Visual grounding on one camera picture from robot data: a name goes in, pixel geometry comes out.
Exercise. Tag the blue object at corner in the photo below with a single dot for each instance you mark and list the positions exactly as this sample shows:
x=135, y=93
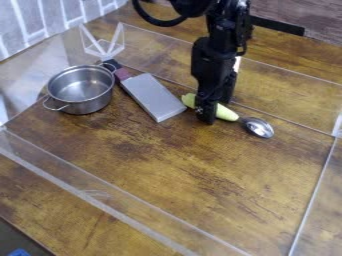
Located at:
x=18, y=252

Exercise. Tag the yellow handled metal spoon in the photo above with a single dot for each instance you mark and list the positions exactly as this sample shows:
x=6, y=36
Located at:
x=254, y=125

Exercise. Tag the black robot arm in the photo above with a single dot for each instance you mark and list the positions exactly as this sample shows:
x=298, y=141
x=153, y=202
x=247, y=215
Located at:
x=228, y=24

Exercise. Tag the black bar on table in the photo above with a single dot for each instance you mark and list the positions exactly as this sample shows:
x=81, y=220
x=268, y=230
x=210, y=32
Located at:
x=278, y=26

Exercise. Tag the silver metal pot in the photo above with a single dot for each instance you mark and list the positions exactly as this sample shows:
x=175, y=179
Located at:
x=80, y=90

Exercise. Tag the clear acrylic corner bracket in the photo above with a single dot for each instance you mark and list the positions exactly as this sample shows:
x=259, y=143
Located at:
x=104, y=49

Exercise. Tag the grey sharpening stone block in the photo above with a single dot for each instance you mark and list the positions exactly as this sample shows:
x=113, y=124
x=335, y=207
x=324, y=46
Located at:
x=151, y=95

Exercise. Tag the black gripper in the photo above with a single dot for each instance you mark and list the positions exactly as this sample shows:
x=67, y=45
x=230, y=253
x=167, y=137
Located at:
x=212, y=70

